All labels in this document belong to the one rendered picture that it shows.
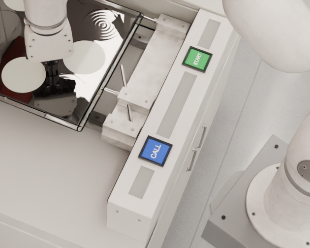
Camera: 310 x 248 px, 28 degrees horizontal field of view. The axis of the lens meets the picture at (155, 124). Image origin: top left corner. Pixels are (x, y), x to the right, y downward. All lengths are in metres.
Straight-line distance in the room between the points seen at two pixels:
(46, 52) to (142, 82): 0.25
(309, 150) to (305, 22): 0.18
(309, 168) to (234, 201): 0.39
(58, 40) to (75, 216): 0.38
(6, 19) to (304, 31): 0.86
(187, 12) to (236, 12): 0.67
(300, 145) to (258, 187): 0.39
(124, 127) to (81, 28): 0.30
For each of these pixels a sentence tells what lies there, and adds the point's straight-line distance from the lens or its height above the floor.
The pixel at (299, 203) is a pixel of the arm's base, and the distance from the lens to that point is 1.16.
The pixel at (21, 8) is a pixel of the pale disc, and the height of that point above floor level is 0.90.
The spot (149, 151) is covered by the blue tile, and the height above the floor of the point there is 0.96.
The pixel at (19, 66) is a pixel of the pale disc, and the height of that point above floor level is 0.90.
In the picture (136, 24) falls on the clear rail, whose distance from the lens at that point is 1.54.
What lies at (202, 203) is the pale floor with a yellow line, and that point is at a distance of 2.30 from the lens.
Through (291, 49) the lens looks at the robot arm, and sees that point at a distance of 0.89.
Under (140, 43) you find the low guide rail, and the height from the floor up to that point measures 0.84.
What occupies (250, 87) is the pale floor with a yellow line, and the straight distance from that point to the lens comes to 2.60.
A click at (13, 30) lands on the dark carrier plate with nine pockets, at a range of 1.53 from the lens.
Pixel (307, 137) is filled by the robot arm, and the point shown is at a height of 1.32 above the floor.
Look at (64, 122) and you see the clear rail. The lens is 1.37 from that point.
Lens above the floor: 2.07
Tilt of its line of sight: 59 degrees down
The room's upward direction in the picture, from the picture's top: 10 degrees clockwise
